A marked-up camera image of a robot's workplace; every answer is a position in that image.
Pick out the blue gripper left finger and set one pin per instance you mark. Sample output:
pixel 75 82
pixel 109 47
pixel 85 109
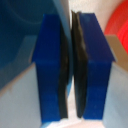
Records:
pixel 50 66

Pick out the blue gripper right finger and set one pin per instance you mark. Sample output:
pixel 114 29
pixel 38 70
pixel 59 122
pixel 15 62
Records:
pixel 96 66

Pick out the red bowl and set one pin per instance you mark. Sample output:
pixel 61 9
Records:
pixel 120 23

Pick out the blue mug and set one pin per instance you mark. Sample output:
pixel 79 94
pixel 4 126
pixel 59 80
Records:
pixel 20 30

